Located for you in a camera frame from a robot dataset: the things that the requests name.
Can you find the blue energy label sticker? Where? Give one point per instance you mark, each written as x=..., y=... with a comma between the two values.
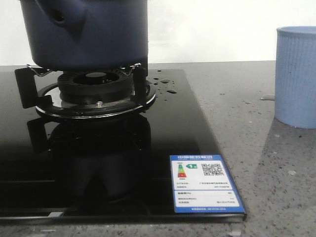
x=202, y=184

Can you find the black glass gas stove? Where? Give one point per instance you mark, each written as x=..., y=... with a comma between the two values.
x=113, y=171

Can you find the light blue ribbed cup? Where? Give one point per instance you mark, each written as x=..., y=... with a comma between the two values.
x=295, y=81

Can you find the right black gas burner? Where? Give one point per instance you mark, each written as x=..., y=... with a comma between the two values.
x=101, y=110

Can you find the right black pot support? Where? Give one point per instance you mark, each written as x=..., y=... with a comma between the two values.
x=27, y=86

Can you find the dark blue pot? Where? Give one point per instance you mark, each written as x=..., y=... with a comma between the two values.
x=86, y=35

